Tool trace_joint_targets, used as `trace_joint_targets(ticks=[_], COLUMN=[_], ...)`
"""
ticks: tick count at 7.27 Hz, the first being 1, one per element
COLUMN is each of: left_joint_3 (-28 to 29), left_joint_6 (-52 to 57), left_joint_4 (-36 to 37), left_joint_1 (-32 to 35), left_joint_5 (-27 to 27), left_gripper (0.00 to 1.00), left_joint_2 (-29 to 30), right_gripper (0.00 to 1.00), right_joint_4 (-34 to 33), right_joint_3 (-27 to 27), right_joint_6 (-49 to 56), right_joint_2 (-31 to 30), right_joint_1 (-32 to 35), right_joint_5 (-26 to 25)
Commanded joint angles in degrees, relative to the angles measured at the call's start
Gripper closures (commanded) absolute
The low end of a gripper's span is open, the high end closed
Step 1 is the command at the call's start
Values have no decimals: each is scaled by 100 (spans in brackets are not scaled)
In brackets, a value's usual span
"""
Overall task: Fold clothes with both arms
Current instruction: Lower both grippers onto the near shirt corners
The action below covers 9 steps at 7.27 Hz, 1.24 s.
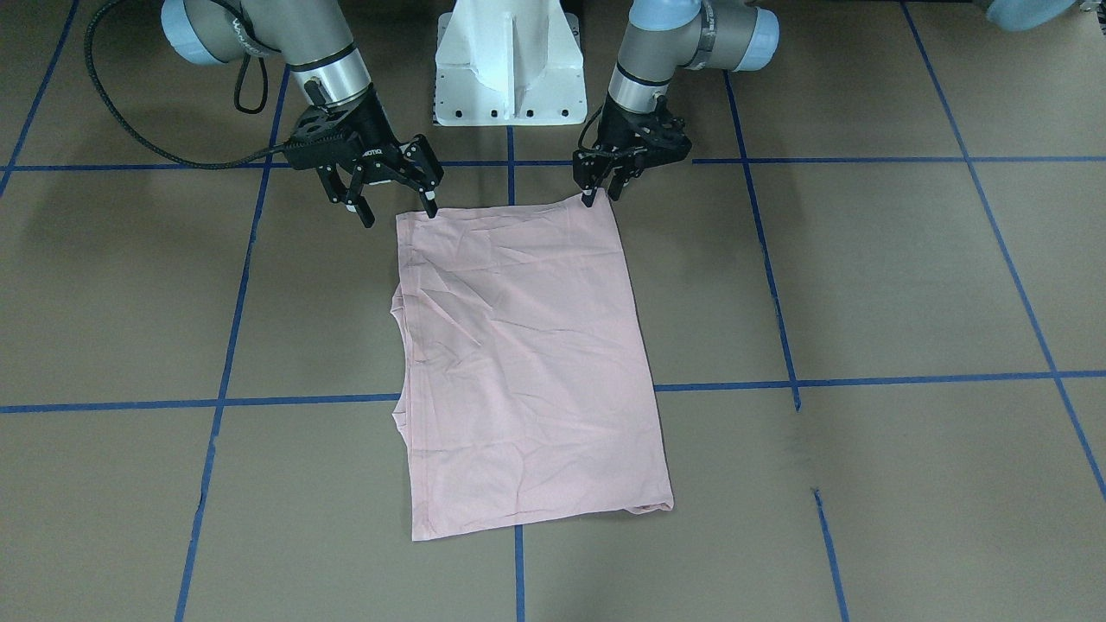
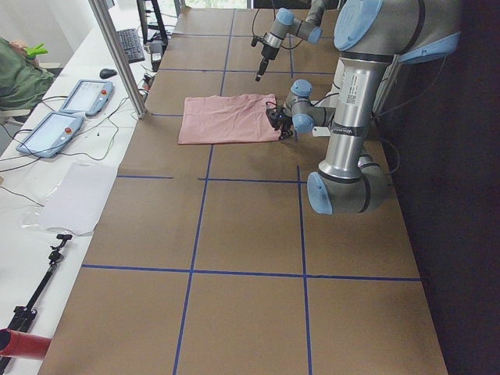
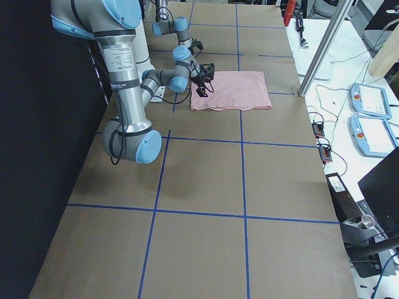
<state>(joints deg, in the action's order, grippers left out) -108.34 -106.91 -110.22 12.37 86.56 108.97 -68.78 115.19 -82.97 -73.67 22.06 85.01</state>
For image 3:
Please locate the black monitor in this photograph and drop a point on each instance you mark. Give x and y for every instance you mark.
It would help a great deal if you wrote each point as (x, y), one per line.
(380, 190)

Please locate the blue teach pendant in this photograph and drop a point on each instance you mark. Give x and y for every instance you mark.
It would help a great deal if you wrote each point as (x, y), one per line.
(372, 135)
(370, 100)

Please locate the blue teach pendant lower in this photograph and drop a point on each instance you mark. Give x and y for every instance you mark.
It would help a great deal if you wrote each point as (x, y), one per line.
(372, 135)

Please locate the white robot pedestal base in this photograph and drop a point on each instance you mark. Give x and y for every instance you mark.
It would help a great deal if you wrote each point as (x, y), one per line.
(140, 48)

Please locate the blue teach pendant upper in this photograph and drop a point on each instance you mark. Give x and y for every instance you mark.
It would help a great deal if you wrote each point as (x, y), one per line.
(370, 100)

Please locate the red cylinder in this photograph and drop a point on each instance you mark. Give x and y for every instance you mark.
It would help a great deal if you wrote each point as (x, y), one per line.
(290, 6)

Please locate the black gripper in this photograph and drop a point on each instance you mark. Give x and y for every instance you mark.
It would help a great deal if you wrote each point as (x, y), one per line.
(191, 49)
(198, 81)

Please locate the pink Snoopy t-shirt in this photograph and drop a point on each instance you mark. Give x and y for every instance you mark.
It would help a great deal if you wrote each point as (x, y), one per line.
(235, 90)

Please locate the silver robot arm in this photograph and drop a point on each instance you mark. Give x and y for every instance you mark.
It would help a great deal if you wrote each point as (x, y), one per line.
(117, 28)
(166, 24)

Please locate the aluminium frame post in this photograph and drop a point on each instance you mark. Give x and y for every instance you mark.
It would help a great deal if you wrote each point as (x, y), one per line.
(326, 41)

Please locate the black power adapter box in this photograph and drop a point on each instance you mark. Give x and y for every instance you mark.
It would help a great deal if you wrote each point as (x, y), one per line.
(345, 206)

